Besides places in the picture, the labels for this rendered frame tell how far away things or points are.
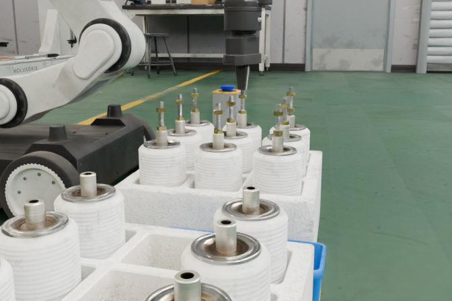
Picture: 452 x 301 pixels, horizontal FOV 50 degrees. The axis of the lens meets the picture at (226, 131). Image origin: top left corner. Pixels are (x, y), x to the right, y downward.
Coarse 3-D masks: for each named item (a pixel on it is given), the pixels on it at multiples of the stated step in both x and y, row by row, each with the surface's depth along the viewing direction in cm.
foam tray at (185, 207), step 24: (312, 168) 107; (144, 192) 93; (168, 192) 92; (192, 192) 91; (216, 192) 91; (240, 192) 91; (312, 192) 91; (144, 216) 94; (168, 216) 93; (192, 216) 92; (288, 216) 88; (312, 216) 87; (312, 240) 88
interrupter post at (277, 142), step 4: (272, 136) 93; (276, 136) 92; (280, 136) 92; (272, 140) 93; (276, 140) 92; (280, 140) 92; (272, 144) 93; (276, 144) 92; (280, 144) 92; (272, 148) 93; (276, 148) 92; (280, 148) 93; (276, 152) 93; (280, 152) 93
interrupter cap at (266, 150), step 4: (260, 148) 94; (264, 148) 94; (268, 148) 95; (284, 148) 95; (288, 148) 94; (292, 148) 94; (296, 148) 94; (260, 152) 92; (264, 152) 91; (268, 152) 92; (272, 152) 93; (284, 152) 93; (288, 152) 92; (292, 152) 91; (296, 152) 92
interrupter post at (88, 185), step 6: (84, 174) 68; (90, 174) 69; (84, 180) 67; (90, 180) 68; (84, 186) 68; (90, 186) 68; (96, 186) 69; (84, 192) 68; (90, 192) 68; (96, 192) 69
